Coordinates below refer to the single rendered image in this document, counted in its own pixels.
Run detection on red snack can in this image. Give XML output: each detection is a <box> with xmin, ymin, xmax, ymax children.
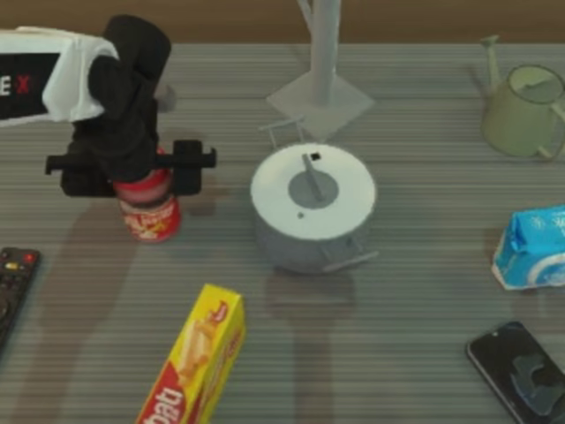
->
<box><xmin>111</xmin><ymin>148</ymin><xmax>183</xmax><ymax>245</ymax></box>

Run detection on black remote control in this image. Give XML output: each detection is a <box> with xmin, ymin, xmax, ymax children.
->
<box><xmin>0</xmin><ymin>246</ymin><xmax>42</xmax><ymax>357</ymax></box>

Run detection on yellow biscuit box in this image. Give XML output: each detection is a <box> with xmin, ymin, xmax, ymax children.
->
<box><xmin>133</xmin><ymin>283</ymin><xmax>246</xmax><ymax>424</ymax></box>

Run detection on grey stand with square base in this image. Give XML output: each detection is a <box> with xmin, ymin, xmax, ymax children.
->
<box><xmin>265</xmin><ymin>0</ymin><xmax>376</xmax><ymax>143</ymax></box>

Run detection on blue tissue pack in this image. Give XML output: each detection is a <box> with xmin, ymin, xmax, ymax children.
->
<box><xmin>491</xmin><ymin>204</ymin><xmax>565</xmax><ymax>292</ymax></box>

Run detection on grey pot with white lid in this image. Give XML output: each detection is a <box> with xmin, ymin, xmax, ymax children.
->
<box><xmin>249</xmin><ymin>113</ymin><xmax>380</xmax><ymax>276</ymax></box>

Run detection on pale green watering can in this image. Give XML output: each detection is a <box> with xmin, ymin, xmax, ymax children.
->
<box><xmin>479</xmin><ymin>34</ymin><xmax>565</xmax><ymax>161</ymax></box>

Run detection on black smartphone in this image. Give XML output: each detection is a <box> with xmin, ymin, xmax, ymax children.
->
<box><xmin>464</xmin><ymin>320</ymin><xmax>565</xmax><ymax>424</ymax></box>

